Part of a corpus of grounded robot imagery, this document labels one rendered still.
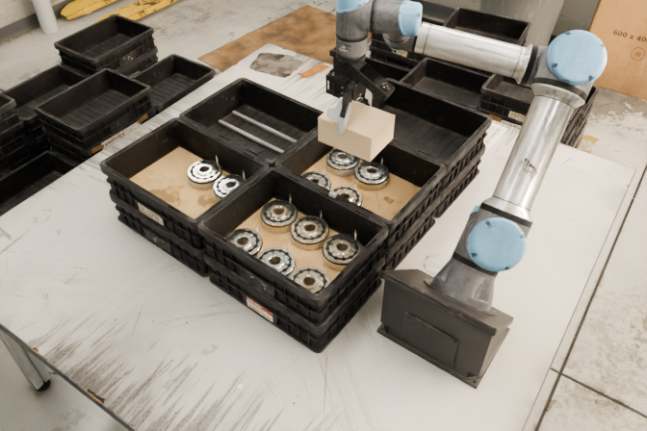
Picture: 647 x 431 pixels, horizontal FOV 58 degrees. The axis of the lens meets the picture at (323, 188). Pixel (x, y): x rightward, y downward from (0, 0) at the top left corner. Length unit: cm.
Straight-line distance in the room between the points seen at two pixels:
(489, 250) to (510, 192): 13
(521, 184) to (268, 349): 74
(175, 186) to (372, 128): 64
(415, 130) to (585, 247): 64
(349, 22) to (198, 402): 94
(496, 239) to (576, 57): 41
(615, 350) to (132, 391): 182
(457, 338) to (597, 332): 130
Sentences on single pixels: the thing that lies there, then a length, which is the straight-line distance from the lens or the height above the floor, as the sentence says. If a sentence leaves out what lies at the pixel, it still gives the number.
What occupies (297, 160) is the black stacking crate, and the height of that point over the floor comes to 90.
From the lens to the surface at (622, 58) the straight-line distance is 409.
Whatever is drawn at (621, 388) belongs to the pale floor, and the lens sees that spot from 254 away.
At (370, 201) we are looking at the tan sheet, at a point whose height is 83.
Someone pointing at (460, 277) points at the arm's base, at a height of 92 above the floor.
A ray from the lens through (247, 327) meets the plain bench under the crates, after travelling 159.
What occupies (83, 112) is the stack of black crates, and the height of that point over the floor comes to 49.
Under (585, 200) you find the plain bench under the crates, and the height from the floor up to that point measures 70.
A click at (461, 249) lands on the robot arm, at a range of 145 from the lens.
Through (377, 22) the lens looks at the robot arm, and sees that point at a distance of 136.
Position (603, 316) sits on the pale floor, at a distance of 271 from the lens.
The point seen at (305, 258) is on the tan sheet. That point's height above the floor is 83.
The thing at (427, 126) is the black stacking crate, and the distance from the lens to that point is 202.
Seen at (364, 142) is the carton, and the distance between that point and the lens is 148.
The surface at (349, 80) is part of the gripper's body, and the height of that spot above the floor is 124.
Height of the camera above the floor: 200
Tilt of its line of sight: 42 degrees down
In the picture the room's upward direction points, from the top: straight up
